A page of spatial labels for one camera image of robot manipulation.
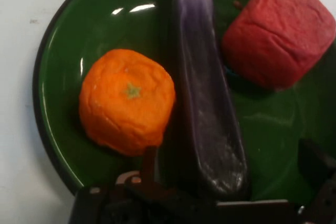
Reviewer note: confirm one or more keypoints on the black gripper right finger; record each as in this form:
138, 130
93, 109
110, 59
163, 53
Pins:
319, 171

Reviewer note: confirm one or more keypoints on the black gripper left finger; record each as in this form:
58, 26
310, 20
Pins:
147, 197

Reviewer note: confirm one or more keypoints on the orange toy mandarin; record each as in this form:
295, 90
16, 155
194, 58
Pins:
127, 102

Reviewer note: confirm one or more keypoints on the purple toy eggplant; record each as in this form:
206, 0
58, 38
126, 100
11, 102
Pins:
204, 108

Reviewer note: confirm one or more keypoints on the red toy apple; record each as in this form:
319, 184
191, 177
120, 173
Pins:
279, 32

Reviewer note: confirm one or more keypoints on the green round plate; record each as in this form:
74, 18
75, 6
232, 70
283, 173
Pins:
105, 35

